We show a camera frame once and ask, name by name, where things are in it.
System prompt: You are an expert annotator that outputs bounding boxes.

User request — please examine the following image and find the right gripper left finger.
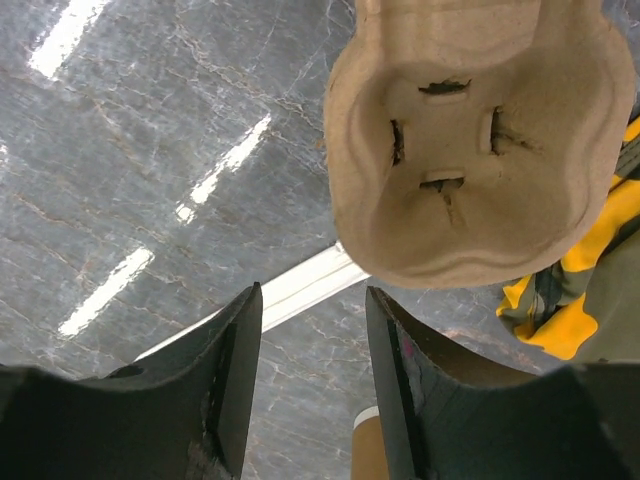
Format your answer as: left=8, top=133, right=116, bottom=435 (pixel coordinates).
left=1, top=285, right=263, bottom=479

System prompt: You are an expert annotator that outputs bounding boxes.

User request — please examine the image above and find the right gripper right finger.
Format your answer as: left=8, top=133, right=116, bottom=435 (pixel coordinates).
left=366, top=287, right=639, bottom=479

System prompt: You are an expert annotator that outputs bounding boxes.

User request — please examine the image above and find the single brown paper cup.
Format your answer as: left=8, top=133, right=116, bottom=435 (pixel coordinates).
left=351, top=406, right=389, bottom=480

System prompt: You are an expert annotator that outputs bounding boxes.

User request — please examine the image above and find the brown cardboard cup carrier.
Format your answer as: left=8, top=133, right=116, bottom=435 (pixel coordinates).
left=324, top=1, right=636, bottom=289

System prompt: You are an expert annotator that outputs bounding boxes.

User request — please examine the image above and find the camouflage folded cloth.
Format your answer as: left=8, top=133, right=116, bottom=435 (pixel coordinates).
left=496, top=120, right=639, bottom=363

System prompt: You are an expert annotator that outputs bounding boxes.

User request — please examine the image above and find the white wrapped straw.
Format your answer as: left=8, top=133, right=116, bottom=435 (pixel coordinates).
left=261, top=242, right=370, bottom=332

